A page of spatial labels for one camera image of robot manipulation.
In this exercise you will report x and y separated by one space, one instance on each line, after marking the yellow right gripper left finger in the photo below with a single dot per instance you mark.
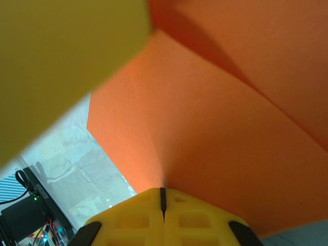
128 223

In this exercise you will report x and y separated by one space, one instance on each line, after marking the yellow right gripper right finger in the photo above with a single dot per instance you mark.
200 223

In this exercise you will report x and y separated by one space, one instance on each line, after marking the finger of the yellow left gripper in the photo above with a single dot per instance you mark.
64 64

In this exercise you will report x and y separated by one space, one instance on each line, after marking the orange paper sheet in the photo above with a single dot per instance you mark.
205 128

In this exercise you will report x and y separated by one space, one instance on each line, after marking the small left circuit board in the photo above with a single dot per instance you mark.
53 234

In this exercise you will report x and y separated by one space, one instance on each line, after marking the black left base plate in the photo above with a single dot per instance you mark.
51 205

